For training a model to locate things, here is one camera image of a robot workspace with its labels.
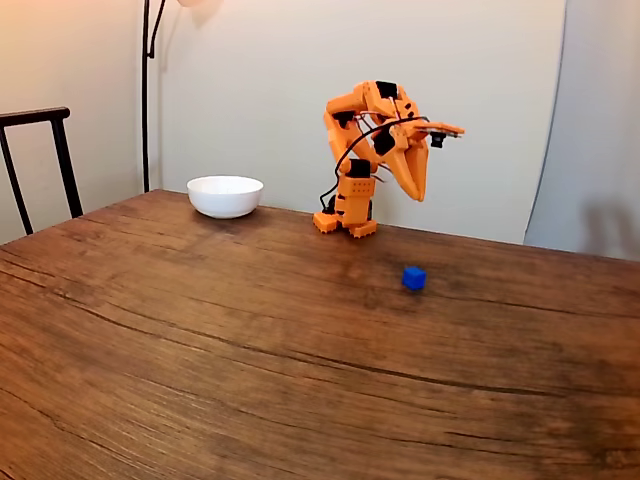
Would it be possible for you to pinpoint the black wooden chair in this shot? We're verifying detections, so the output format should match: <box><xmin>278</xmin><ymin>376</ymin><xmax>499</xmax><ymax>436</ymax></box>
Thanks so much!
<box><xmin>0</xmin><ymin>106</ymin><xmax>85</xmax><ymax>236</ymax></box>

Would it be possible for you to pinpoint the white bowl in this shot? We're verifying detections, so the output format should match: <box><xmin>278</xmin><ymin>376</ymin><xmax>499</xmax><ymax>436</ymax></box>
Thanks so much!
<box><xmin>186</xmin><ymin>174</ymin><xmax>265</xmax><ymax>220</ymax></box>

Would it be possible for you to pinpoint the blue cube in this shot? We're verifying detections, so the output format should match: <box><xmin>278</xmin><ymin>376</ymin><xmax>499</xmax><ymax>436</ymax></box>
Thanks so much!
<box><xmin>401</xmin><ymin>265</ymin><xmax>428</xmax><ymax>292</ymax></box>

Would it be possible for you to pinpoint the white backdrop sheet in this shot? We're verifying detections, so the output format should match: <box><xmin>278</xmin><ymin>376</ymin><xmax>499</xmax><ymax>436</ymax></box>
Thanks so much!
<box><xmin>159</xmin><ymin>0</ymin><xmax>569</xmax><ymax>246</ymax></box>

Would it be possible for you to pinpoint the black cable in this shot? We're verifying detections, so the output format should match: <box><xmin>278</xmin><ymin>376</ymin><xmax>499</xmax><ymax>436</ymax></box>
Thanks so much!
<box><xmin>319</xmin><ymin>116</ymin><xmax>432</xmax><ymax>214</ymax></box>

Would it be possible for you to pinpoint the black floor lamp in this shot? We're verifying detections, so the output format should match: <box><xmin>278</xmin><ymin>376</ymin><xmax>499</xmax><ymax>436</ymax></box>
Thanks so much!
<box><xmin>141</xmin><ymin>0</ymin><xmax>224</xmax><ymax>194</ymax></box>

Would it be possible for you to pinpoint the orange gripper camera mount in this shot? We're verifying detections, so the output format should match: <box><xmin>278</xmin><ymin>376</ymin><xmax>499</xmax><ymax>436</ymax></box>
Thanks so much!
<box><xmin>399</xmin><ymin>119</ymin><xmax>466</xmax><ymax>150</ymax></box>

